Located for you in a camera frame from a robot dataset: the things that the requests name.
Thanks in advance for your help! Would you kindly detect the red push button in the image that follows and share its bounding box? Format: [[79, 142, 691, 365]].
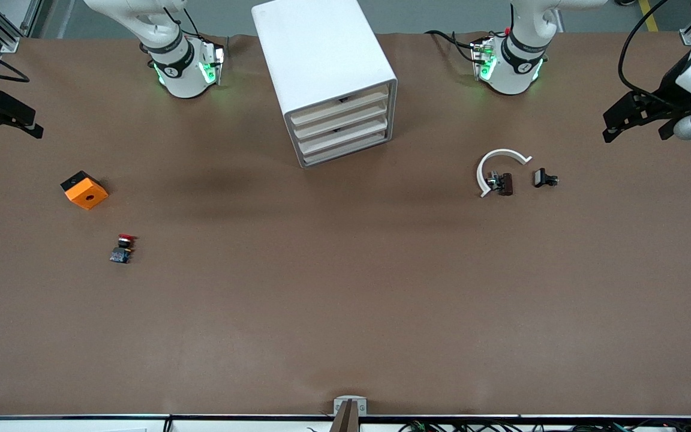
[[110, 234, 137, 265]]

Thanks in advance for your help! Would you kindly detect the orange and black button box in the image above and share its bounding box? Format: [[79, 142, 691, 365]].
[[61, 170, 109, 211]]

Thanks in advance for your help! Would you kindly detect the white curved plastic part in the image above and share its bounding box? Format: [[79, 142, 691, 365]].
[[477, 148, 532, 199]]

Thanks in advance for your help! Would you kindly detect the small brown metal component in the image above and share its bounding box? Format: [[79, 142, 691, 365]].
[[486, 172, 514, 197]]

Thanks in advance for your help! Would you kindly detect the brown table cover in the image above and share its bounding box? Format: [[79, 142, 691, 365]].
[[0, 31, 691, 418]]

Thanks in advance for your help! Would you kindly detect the black base cable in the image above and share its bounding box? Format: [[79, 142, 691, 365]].
[[425, 30, 478, 64]]

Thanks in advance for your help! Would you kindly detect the grey metal bracket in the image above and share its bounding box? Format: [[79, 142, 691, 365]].
[[334, 395, 368, 416]]

